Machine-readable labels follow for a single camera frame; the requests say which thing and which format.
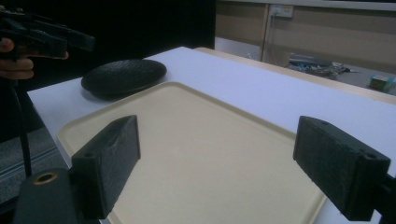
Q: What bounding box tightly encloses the small green box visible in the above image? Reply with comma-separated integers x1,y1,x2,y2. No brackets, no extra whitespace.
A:
369,74,396,93

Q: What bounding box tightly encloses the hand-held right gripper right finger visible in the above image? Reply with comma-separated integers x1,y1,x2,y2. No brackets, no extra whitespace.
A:
292,115,391,222

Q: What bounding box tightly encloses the white wall socket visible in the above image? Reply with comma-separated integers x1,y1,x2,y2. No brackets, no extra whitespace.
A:
270,4,294,19

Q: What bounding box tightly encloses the beige plastic tray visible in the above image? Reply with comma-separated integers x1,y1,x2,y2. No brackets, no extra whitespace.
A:
57,81,327,224

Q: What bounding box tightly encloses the black cable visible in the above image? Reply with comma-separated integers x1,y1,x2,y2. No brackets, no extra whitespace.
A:
8,78,34,178

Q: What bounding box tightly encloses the pile of cables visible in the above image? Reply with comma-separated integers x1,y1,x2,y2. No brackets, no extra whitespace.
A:
288,53,359,80

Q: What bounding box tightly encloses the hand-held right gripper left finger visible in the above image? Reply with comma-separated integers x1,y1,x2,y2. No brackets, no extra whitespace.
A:
70,114,142,220

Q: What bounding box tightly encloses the black textured plate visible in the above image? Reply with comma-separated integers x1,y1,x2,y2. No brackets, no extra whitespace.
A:
80,59,168,101

